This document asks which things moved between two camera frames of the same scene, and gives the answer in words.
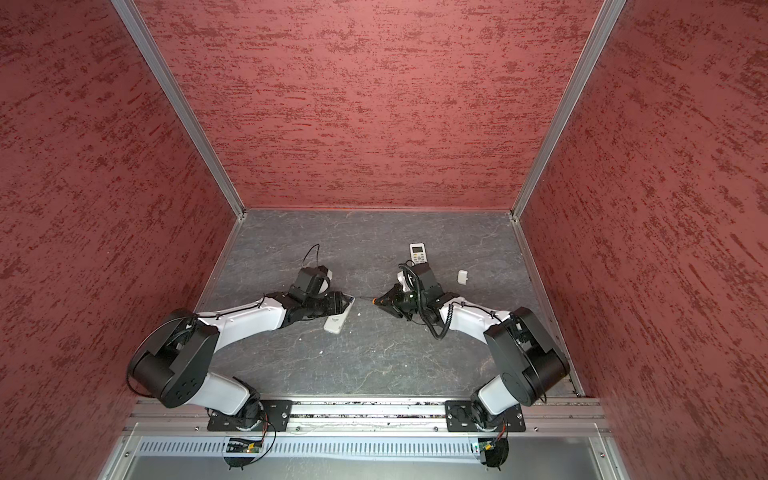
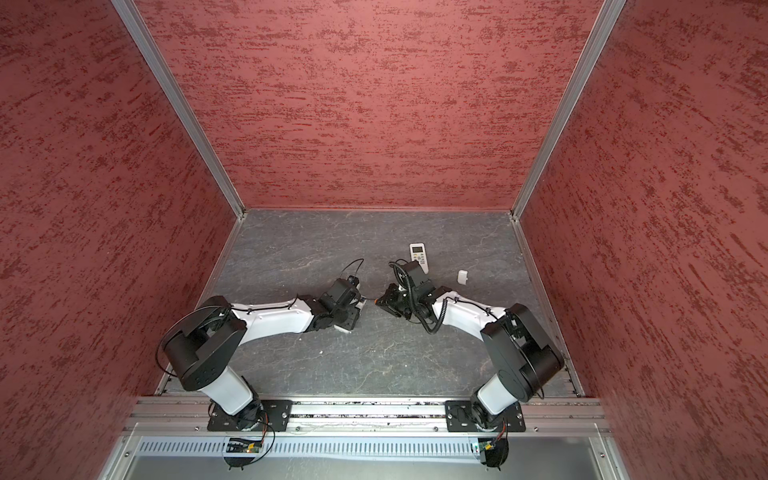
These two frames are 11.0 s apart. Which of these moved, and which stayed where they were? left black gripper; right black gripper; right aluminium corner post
Moved: left black gripper
Stayed: right black gripper; right aluminium corner post
